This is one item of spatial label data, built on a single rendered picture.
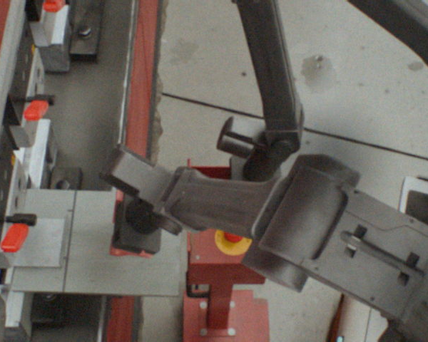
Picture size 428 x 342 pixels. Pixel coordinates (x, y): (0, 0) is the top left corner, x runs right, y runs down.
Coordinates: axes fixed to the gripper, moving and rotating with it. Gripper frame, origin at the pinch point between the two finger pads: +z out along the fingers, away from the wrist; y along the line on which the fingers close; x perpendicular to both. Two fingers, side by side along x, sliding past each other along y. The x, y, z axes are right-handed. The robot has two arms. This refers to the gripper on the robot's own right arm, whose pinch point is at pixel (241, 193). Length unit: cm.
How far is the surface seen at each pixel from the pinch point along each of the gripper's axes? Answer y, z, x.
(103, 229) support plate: 29.6, -14.9, 17.7
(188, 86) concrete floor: -10, 78, -82
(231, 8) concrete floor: -26, 74, -117
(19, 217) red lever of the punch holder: 43, -31, 25
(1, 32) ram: 49, -45, 4
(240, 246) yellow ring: 0.7, -0.1, 11.8
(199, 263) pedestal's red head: 8.3, 2.6, 14.9
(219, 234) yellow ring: 4.6, 1.0, 9.2
